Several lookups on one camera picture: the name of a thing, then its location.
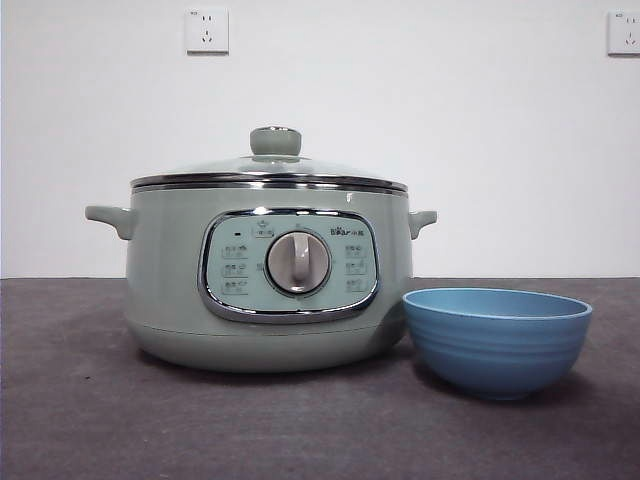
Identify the glass lid with green knob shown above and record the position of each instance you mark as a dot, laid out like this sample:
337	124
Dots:
276	142

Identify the white wall socket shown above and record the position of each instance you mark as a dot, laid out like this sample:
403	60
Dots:
625	33
207	31

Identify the pale green electric steamer pot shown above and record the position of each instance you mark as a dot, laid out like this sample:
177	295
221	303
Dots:
164	280

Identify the blue ribbed bowl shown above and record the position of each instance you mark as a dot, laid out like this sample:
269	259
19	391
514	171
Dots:
499	345

